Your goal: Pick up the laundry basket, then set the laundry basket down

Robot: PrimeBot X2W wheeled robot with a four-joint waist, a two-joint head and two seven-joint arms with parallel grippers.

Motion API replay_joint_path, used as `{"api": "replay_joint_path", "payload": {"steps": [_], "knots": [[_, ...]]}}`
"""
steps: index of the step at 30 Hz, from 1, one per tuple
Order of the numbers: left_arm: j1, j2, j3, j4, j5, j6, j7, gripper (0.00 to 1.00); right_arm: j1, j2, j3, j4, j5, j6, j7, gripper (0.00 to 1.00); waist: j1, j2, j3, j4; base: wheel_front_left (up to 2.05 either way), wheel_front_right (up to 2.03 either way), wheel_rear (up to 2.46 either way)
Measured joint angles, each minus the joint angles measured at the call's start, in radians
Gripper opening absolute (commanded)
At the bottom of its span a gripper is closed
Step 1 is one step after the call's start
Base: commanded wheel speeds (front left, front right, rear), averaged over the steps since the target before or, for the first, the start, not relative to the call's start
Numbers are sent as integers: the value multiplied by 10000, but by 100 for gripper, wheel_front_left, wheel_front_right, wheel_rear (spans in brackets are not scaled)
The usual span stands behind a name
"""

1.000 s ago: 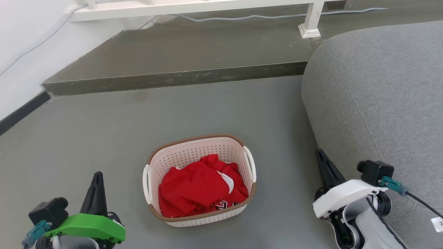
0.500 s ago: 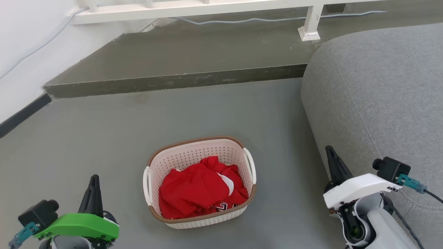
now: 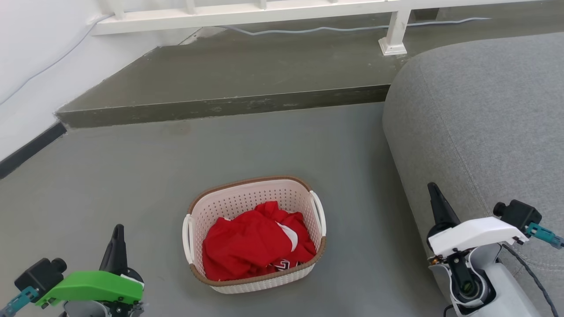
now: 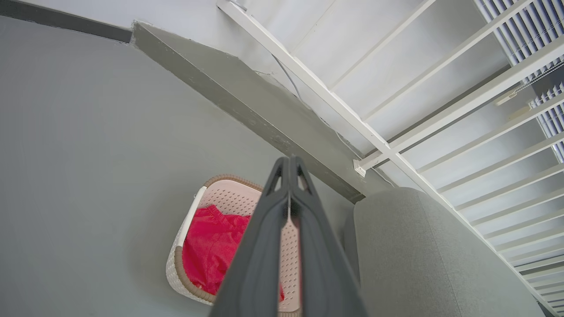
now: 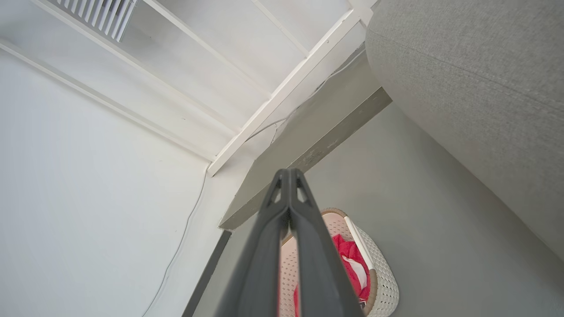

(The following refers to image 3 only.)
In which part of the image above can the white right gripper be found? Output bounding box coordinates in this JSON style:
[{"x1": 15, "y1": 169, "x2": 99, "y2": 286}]
[{"x1": 427, "y1": 183, "x2": 529, "y2": 265}]

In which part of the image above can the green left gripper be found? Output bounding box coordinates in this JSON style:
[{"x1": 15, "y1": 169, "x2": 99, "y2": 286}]
[{"x1": 35, "y1": 225, "x2": 145, "y2": 308}]

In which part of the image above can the white plastic laundry basket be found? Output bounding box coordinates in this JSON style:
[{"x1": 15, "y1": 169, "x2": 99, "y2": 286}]
[{"x1": 182, "y1": 176, "x2": 327, "y2": 294}]

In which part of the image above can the grey fabric sofa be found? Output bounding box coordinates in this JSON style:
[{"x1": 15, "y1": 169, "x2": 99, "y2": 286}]
[{"x1": 382, "y1": 32, "x2": 564, "y2": 317}]

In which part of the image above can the red clothing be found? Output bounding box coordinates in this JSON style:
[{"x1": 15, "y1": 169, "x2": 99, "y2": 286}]
[{"x1": 202, "y1": 201, "x2": 317, "y2": 282}]

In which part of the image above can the black baseboard strip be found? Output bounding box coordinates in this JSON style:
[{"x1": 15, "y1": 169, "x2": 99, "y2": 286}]
[{"x1": 0, "y1": 122, "x2": 67, "y2": 180}]

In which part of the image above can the white railing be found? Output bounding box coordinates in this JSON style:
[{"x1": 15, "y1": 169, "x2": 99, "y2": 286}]
[{"x1": 90, "y1": 0, "x2": 564, "y2": 56}]

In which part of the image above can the teal right camera plug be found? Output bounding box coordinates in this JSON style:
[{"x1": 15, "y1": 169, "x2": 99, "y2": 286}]
[{"x1": 527, "y1": 222, "x2": 564, "y2": 250}]

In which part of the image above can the teal camera plug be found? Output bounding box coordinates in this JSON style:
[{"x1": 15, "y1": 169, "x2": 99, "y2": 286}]
[
  {"x1": 0, "y1": 286, "x2": 39, "y2": 317},
  {"x1": 527, "y1": 222, "x2": 564, "y2": 250}
]

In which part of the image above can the teal left camera plug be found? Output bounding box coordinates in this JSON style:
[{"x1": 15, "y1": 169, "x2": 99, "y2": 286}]
[{"x1": 0, "y1": 286, "x2": 39, "y2": 317}]

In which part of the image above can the white wall cable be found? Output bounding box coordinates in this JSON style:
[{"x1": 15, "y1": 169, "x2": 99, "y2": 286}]
[{"x1": 0, "y1": 15, "x2": 111, "y2": 106}]

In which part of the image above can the light blue floor cable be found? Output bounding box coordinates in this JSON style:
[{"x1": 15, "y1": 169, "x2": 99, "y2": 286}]
[{"x1": 220, "y1": 18, "x2": 492, "y2": 36}]

